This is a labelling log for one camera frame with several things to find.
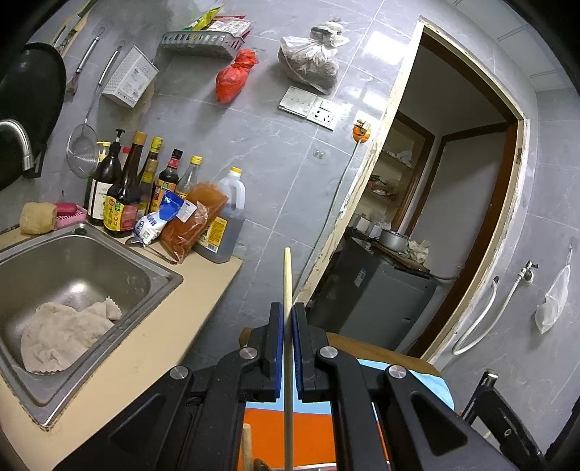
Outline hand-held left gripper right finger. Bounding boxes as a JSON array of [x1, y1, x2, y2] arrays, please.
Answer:
[[292, 303, 529, 471]]

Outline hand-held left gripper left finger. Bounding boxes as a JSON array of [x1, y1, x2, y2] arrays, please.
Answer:
[[54, 301, 285, 471]]

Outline orange cloth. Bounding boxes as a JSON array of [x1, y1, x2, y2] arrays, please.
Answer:
[[242, 401, 391, 471]]

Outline grey cabinet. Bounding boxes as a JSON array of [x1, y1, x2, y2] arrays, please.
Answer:
[[306, 235, 442, 351]]

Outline beige kitchen counter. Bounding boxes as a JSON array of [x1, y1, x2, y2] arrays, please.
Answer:
[[0, 222, 243, 471]]

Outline metal pot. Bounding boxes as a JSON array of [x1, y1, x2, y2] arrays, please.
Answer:
[[378, 228, 411, 252]]

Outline large cooking oil jug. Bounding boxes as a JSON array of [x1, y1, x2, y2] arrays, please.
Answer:
[[195, 167, 248, 264]]

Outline chili powder bag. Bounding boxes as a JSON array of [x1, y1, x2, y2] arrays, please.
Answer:
[[158, 181, 229, 264]]

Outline crumpled white paper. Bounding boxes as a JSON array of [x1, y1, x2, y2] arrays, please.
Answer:
[[408, 239, 431, 263]]

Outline blue white salt bag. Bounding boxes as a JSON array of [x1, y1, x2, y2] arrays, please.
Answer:
[[133, 190, 186, 247]]

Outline metal spoon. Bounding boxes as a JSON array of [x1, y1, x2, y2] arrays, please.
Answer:
[[126, 235, 178, 266]]

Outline clear bottle yellow cap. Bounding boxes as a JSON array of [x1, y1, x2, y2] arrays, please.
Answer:
[[177, 155, 203, 200]]

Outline dark bottle red cap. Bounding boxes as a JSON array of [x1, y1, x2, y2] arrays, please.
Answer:
[[154, 149, 184, 213]]

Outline steel sink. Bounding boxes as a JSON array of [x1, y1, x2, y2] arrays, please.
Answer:
[[0, 221, 184, 426]]

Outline soy sauce bottle red label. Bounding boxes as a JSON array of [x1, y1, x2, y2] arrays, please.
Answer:
[[103, 131, 148, 238]]

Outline beige dishcloth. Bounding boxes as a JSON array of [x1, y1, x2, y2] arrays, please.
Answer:
[[20, 296, 123, 376]]

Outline tall bottle yellow cap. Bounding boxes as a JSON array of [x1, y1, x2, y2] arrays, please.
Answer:
[[138, 137, 164, 218]]

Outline pink soap dish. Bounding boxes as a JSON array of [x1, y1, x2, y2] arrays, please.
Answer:
[[54, 201, 88, 228]]

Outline hanging clear plastic bag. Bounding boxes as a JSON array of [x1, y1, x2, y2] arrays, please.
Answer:
[[535, 247, 572, 335]]

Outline loofah sponge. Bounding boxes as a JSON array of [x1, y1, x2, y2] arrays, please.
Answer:
[[19, 201, 59, 235]]

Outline red plastic bag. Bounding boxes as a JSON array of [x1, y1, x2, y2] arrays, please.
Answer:
[[215, 49, 259, 104]]

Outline metal mesh strainer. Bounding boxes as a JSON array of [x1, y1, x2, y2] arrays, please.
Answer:
[[66, 43, 124, 179]]

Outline clear bag of dried goods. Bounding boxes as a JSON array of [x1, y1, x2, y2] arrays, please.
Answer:
[[278, 20, 352, 95]]

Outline white perforated box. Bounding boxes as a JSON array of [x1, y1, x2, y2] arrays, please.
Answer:
[[102, 45, 160, 108]]

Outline steel faucet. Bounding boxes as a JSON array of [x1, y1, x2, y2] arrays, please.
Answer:
[[0, 118, 37, 178]]

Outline red white packet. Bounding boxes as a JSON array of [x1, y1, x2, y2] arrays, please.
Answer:
[[213, 18, 252, 38]]

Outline yellow snack packet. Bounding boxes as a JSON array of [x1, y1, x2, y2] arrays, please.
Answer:
[[192, 4, 227, 32]]

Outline black wok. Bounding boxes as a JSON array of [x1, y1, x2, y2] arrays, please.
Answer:
[[0, 42, 68, 191]]

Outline white hose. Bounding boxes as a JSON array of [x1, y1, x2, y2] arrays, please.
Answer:
[[451, 267, 531, 356]]

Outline wooden door frame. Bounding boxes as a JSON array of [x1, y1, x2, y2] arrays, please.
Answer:
[[297, 16, 531, 363]]

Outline wall socket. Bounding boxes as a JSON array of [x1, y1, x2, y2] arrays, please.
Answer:
[[307, 100, 340, 131]]

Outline wall switch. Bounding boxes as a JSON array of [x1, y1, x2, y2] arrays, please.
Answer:
[[278, 85, 318, 116]]

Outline grey wall basket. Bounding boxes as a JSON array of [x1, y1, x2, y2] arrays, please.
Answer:
[[158, 31, 245, 59]]

